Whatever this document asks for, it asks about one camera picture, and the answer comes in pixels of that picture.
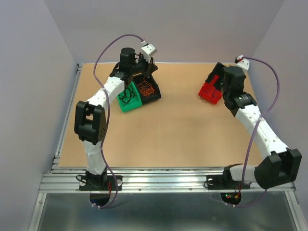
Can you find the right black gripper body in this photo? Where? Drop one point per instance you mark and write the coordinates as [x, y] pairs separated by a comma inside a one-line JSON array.
[[225, 93]]

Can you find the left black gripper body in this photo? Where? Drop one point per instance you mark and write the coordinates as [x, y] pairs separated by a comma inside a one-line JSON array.
[[139, 66]]

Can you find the red plastic bin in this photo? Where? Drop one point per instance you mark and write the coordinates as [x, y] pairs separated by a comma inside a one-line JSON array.
[[210, 93]]

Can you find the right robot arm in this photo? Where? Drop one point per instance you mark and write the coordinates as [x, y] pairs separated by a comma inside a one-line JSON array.
[[279, 165]]

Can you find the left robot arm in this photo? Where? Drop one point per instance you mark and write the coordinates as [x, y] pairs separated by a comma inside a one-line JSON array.
[[91, 116]]

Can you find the black plastic bin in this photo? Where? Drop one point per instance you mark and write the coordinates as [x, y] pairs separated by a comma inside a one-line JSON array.
[[148, 89]]

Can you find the green plastic bin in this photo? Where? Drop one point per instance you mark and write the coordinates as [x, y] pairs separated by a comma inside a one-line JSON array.
[[129, 99]]

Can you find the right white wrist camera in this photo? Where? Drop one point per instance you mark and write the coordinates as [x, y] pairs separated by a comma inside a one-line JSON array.
[[242, 62]]

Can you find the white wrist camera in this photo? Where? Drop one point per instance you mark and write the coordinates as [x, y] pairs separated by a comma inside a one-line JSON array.
[[148, 50], [242, 62]]

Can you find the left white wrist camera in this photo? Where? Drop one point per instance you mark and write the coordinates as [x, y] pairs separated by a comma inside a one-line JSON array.
[[148, 50]]

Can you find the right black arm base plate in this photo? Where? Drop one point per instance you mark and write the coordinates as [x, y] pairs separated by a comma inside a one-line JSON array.
[[220, 182]]

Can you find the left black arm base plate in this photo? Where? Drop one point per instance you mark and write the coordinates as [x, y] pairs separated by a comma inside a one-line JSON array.
[[107, 185]]

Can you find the aluminium rail frame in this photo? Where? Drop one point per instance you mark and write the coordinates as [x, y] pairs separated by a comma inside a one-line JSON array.
[[164, 152]]

